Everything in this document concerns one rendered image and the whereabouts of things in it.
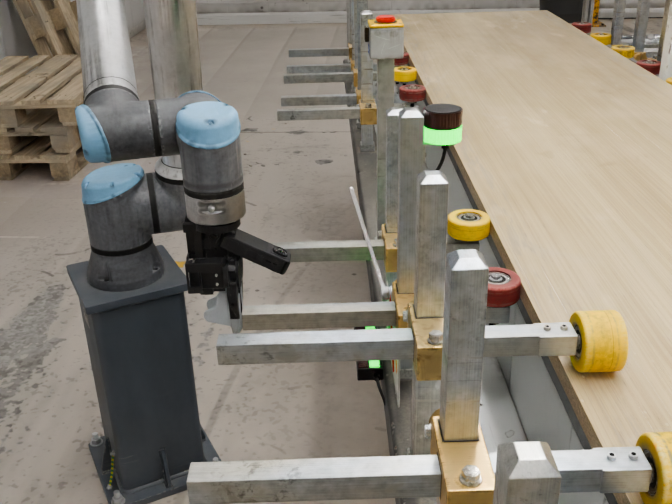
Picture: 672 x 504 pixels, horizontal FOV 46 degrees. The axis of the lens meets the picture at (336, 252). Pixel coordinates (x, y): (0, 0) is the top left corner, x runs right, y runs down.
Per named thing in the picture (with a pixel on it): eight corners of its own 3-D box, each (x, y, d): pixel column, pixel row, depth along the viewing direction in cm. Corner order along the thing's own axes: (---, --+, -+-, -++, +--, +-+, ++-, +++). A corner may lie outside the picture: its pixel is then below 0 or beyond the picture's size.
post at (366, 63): (362, 166, 253) (360, 11, 232) (361, 162, 256) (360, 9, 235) (373, 165, 253) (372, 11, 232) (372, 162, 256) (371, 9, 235)
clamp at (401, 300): (397, 342, 126) (397, 315, 124) (390, 301, 139) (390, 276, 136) (432, 341, 126) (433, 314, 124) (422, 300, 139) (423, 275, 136)
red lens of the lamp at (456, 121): (424, 129, 117) (425, 115, 116) (420, 118, 123) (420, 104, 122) (465, 128, 117) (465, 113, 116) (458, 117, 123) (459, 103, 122)
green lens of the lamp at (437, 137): (424, 145, 118) (424, 131, 118) (419, 133, 124) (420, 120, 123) (464, 144, 119) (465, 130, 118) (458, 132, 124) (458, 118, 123)
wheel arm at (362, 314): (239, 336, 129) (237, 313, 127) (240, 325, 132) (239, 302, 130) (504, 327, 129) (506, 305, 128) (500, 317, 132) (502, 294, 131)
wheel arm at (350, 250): (252, 268, 152) (251, 248, 150) (254, 260, 155) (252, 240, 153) (478, 261, 152) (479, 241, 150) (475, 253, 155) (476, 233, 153)
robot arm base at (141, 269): (96, 298, 188) (90, 261, 184) (81, 267, 203) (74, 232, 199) (174, 280, 196) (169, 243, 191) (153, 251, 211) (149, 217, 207)
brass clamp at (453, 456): (439, 531, 77) (440, 491, 75) (422, 441, 89) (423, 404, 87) (502, 529, 77) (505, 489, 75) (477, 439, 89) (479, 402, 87)
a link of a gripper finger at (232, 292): (230, 309, 129) (226, 261, 125) (241, 308, 129) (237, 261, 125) (227, 323, 125) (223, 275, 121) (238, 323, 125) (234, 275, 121)
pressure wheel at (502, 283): (471, 349, 128) (475, 287, 123) (463, 324, 136) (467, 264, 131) (521, 348, 128) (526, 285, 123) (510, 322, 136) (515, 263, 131)
